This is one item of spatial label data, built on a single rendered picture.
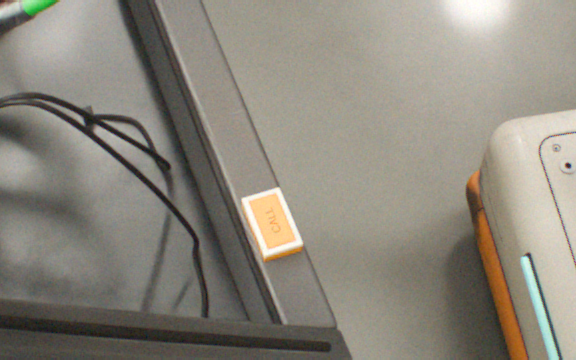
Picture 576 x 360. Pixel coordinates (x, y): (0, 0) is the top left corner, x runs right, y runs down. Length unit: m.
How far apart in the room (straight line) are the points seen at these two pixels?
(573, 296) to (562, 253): 0.06
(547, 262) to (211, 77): 0.83
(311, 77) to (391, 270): 0.37
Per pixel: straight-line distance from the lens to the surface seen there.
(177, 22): 1.10
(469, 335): 2.02
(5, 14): 0.85
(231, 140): 1.03
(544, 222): 1.81
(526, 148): 1.86
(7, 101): 0.98
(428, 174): 2.14
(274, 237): 0.98
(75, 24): 1.25
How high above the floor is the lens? 1.83
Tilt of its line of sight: 60 degrees down
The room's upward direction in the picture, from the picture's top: 5 degrees clockwise
